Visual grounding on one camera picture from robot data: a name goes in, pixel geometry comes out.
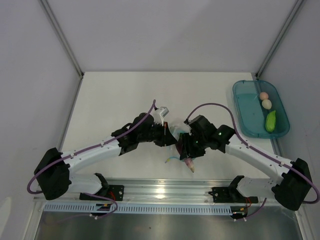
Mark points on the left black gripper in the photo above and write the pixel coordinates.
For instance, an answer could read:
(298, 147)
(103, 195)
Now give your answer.
(166, 137)

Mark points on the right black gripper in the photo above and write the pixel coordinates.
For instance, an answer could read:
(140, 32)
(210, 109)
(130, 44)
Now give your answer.
(188, 151)

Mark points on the clear zip top bag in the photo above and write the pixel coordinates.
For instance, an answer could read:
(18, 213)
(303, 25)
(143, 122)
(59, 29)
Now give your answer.
(177, 128)

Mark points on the purple eggplant toy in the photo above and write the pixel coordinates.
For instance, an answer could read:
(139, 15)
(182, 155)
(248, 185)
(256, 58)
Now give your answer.
(187, 160)

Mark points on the green cucumber toy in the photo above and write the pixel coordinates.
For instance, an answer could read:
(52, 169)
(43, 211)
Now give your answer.
(270, 122)

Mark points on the pink peach toy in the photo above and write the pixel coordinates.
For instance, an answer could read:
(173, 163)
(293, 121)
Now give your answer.
(263, 96)

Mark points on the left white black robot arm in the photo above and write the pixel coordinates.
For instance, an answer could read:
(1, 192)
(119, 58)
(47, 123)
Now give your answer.
(57, 172)

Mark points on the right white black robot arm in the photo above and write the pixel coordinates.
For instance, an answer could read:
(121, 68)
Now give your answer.
(288, 182)

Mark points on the teal plastic bin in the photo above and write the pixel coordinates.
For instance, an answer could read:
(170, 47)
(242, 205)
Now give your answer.
(252, 115)

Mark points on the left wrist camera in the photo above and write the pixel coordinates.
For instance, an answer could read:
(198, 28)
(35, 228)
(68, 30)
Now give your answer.
(159, 115)

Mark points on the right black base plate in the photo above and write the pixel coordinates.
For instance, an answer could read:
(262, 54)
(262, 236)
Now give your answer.
(230, 195)

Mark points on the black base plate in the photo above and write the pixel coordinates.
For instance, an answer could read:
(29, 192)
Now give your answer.
(230, 195)
(114, 192)

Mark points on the aluminium rail beam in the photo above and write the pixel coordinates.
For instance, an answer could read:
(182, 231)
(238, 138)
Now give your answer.
(161, 191)

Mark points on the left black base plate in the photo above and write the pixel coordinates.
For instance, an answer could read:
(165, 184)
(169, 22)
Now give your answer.
(114, 192)

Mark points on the white slotted cable duct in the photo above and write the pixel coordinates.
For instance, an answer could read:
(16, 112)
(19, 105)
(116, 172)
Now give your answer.
(130, 208)

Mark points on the left aluminium frame post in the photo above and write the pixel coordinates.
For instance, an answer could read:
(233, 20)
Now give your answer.
(49, 13)

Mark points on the aluminium frame post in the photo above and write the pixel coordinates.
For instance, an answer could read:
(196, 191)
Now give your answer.
(287, 24)
(49, 13)

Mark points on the right aluminium frame post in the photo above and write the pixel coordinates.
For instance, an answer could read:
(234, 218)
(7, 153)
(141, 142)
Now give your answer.
(287, 24)

